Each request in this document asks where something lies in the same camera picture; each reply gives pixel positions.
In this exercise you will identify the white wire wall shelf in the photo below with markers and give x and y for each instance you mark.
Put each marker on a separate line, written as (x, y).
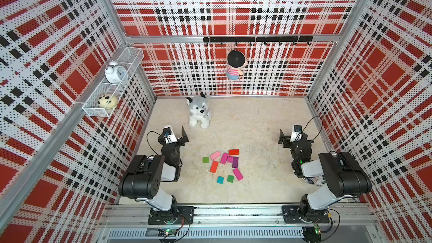
(129, 57)

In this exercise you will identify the left green circuit board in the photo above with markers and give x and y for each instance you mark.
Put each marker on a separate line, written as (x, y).
(167, 232)

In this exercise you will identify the hanging doll with black hat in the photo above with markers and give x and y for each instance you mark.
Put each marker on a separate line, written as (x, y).
(236, 60)

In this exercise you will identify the green cube lower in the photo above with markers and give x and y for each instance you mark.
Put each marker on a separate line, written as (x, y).
(230, 179)

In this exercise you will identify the husky plush toy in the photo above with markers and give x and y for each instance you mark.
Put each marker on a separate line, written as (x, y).
(199, 111)

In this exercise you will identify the teal cube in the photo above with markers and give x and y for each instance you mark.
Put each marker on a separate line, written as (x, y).
(220, 180)

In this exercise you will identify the aluminium front rail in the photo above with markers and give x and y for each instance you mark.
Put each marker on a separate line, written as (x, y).
(238, 223)

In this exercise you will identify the cream panda ball toy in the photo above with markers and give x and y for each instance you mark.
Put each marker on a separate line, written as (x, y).
(107, 101)

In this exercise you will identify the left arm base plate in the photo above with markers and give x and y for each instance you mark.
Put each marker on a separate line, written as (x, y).
(175, 216)

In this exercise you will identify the magenta long block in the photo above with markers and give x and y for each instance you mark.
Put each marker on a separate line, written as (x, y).
(224, 158)

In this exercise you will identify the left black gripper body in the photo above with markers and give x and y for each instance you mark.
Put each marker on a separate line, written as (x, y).
(176, 146)

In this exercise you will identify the white alarm clock on shelf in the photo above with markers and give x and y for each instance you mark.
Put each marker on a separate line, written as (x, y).
(115, 73)

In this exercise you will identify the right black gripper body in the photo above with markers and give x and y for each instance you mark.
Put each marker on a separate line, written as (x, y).
(293, 145)

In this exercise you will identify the right black controller puck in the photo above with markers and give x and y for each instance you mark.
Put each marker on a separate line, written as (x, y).
(311, 234)

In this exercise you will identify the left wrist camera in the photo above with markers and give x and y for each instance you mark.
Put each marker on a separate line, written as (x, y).
(168, 135)

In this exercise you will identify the black hook rail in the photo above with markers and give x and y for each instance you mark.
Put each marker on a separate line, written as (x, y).
(258, 39)

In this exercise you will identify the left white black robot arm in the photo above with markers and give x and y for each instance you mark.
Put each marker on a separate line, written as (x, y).
(142, 179)

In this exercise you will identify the purple block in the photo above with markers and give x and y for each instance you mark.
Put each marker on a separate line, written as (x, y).
(235, 162)

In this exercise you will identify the red long block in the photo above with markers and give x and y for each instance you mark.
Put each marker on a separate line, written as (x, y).
(214, 167)

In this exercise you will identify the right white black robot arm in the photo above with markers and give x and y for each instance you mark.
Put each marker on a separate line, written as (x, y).
(343, 177)

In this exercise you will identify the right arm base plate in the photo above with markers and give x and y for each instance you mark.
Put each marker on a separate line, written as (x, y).
(294, 214)

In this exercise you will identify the light pink block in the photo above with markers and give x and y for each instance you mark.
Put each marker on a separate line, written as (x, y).
(215, 155)

